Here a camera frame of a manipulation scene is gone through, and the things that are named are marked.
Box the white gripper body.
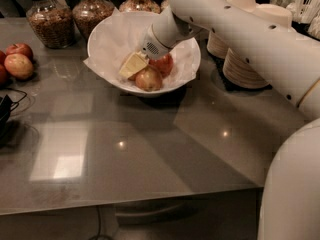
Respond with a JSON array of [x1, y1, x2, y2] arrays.
[[138, 24, 171, 59]]

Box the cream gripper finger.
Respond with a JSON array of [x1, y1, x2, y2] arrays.
[[119, 52, 149, 79]]

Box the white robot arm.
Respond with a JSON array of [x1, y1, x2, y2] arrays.
[[137, 0, 320, 240]]

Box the right red apple in bowl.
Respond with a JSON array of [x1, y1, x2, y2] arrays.
[[149, 53, 173, 78]]

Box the white bowl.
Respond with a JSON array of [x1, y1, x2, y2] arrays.
[[87, 11, 202, 98]]

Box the yellowish apple on table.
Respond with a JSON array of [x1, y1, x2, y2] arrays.
[[4, 54, 34, 80]]

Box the top red apple on table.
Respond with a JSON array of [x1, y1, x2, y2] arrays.
[[5, 43, 33, 60]]

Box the lower red apple left edge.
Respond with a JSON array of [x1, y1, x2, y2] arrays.
[[0, 64, 9, 86]]

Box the dark red apple left edge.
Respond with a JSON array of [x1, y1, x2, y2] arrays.
[[0, 50, 6, 65]]

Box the white paper liner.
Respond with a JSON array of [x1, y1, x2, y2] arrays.
[[82, 6, 201, 92]]

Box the glass cereal jar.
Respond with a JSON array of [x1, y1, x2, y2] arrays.
[[160, 0, 169, 11], [119, 0, 161, 14], [26, 0, 75, 49], [72, 0, 115, 39]]

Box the front stack of paper bowls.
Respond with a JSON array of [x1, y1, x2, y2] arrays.
[[222, 3, 293, 90]]

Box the stack of paper bowls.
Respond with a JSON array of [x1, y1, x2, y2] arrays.
[[207, 0, 257, 59], [222, 3, 293, 90]]

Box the far left glass cereal jar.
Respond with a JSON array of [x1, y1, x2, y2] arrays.
[[26, 0, 75, 49]]

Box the rear stack of paper bowls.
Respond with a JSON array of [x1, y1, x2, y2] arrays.
[[207, 0, 257, 59]]

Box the black device at left edge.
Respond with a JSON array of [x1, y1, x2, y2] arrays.
[[0, 95, 13, 139]]

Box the white cutlery sticks in holder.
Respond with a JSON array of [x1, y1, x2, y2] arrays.
[[297, 0, 320, 39]]

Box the black cable on table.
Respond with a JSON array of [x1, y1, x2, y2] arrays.
[[0, 87, 29, 112]]

